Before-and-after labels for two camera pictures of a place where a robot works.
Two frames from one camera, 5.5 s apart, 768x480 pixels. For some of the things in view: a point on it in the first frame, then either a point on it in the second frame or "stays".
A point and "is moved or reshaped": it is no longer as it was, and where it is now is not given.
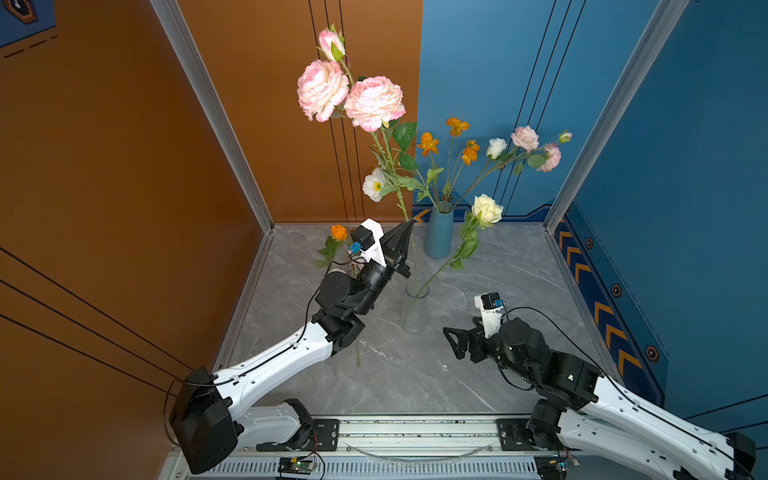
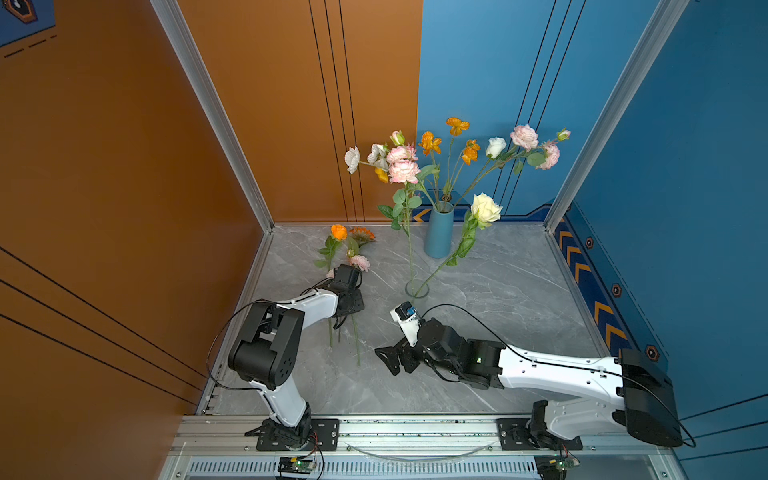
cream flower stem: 485,212 stays
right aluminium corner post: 619,96 stays
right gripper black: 477,339 to 391,355
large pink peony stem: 326,87 is moved or reshaped
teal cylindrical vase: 439,230 stays
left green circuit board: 296,465 stays
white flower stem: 378,183 to 377,158
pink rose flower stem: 543,157 stays
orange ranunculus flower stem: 339,235 stays
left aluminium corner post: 185,50 stays
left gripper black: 394,259 to 360,305
